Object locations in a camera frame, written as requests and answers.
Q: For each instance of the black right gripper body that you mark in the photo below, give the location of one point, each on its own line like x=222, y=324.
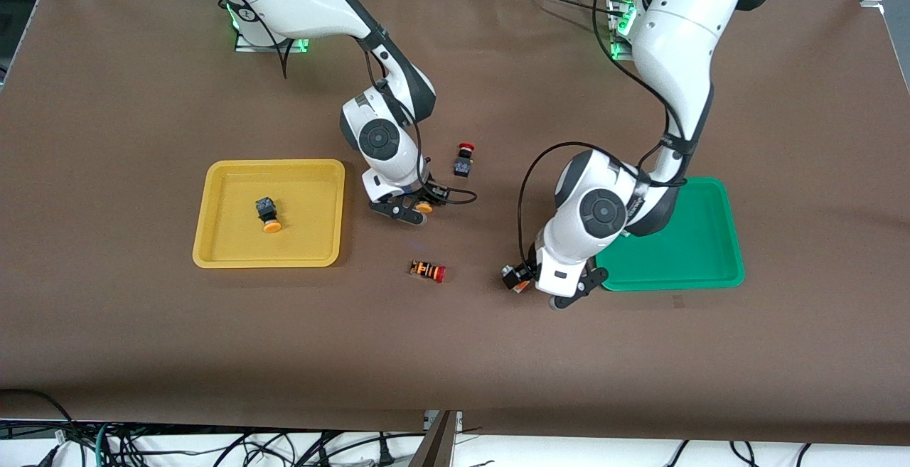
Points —
x=425, y=190

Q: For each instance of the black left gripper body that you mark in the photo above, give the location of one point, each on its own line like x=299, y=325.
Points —
x=525, y=271

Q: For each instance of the orange button white body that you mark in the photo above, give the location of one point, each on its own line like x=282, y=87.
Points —
x=523, y=286

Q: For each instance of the yellow push button black body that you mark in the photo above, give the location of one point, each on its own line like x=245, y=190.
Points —
x=424, y=207
x=268, y=212

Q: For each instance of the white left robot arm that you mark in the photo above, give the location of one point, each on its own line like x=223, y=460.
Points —
x=604, y=211

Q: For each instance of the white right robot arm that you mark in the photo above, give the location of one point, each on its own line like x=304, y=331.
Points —
x=384, y=140

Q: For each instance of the red mushroom button black body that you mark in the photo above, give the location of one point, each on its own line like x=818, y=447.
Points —
x=464, y=163

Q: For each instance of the red button orange striped body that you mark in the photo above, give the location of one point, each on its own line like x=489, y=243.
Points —
x=429, y=271

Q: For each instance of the yellow plastic tray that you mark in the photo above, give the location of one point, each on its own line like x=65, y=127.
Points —
x=306, y=215

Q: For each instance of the green plastic tray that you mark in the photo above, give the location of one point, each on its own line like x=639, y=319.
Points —
x=711, y=239

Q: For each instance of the wooden table post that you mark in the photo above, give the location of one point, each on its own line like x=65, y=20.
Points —
x=435, y=442

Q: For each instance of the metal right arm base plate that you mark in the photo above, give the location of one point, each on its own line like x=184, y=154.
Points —
x=298, y=46

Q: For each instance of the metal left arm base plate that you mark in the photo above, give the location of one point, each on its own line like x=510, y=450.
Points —
x=617, y=33

